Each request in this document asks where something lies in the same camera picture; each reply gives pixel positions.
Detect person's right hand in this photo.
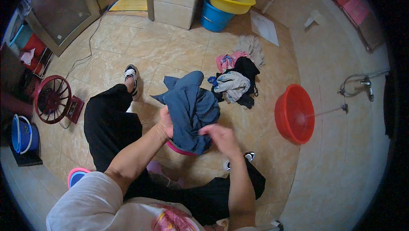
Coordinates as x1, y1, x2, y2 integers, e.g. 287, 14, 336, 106
198, 124, 244, 162

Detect red floor fan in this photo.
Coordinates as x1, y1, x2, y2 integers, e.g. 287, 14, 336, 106
33, 75, 85, 125

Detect metal wall faucet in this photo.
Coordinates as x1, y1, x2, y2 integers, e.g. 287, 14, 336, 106
360, 76, 375, 102

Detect grey fluffy cloth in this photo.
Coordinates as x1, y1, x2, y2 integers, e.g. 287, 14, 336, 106
233, 35, 266, 68

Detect pink wash basin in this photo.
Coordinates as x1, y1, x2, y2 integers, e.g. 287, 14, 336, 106
166, 139, 199, 157

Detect person's body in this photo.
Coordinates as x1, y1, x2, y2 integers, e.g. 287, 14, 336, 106
46, 171, 260, 231

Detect blue denim garment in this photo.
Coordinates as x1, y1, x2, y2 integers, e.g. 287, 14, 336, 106
150, 71, 221, 156

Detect pink and blue slipper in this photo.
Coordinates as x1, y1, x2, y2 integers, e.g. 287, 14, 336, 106
67, 167, 91, 189

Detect red plastic basin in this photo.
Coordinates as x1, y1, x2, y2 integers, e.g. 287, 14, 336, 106
274, 84, 315, 145

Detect black garment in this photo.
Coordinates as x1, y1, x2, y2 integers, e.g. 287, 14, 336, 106
212, 56, 261, 110

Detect person's left hand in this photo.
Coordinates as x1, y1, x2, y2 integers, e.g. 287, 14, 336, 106
156, 105, 174, 143

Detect light grey garment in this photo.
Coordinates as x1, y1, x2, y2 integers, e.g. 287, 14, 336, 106
213, 71, 251, 104

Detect cluttered storage shelf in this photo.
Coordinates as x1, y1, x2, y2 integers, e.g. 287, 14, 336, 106
0, 6, 54, 102

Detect person's legs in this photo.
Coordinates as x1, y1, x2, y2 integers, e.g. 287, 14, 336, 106
84, 64, 266, 227

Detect pink garment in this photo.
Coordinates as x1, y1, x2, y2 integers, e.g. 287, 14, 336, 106
215, 51, 251, 74

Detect blue plastic bucket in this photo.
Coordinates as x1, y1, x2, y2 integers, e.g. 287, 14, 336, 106
200, 0, 236, 33

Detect white wall holder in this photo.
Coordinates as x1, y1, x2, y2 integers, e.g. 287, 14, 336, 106
304, 9, 324, 29

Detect blue bucket with white handle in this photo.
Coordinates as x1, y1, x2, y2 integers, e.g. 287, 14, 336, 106
11, 114, 40, 155

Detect grey metal door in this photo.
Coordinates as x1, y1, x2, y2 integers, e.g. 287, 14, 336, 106
24, 0, 103, 57

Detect grey floor cable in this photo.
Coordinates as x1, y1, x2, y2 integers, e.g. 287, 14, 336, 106
59, 17, 103, 130

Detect rack with pink towels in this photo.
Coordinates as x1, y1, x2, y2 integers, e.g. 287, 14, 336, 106
328, 0, 385, 53

